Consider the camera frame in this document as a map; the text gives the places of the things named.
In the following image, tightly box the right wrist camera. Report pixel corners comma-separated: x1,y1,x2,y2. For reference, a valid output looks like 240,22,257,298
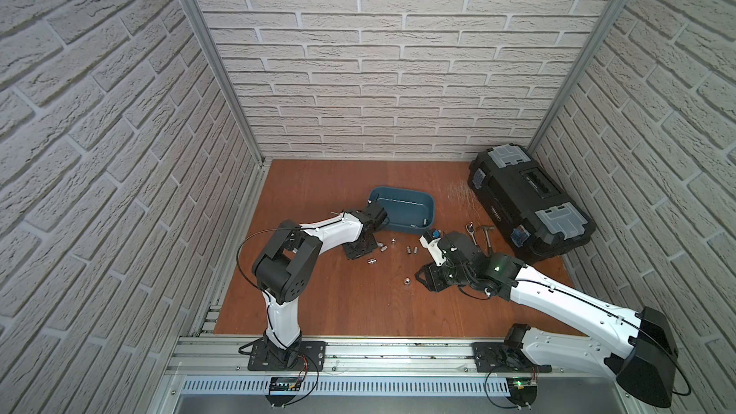
420,230,461,268

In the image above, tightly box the teal plastic storage box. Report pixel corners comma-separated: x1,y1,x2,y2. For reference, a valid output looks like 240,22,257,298
369,186,435,236

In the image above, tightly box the right green circuit board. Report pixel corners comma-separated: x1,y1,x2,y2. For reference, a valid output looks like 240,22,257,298
506,378,539,409

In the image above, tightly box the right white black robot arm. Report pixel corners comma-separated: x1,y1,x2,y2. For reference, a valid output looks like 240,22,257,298
415,230,684,408

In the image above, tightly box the green circuit board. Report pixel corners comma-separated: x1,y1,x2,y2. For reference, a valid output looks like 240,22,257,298
506,378,539,409
266,376,303,407

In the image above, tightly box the left green circuit board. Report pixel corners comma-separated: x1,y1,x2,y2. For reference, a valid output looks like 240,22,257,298
266,376,303,407

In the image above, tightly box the black grey toolbox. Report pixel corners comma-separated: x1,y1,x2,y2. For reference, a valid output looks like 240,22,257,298
468,144,597,265

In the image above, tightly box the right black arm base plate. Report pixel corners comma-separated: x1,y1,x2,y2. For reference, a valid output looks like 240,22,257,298
471,342,552,375

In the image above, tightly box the aluminium front rail frame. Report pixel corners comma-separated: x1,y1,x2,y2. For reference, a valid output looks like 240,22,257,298
148,335,651,413

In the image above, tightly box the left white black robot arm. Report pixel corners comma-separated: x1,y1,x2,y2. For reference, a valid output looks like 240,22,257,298
239,201,388,372

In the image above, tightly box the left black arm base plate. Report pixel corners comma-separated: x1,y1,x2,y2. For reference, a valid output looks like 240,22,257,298
247,337,327,372

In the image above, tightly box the black handled tool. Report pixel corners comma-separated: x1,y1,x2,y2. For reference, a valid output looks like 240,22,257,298
481,225,496,255

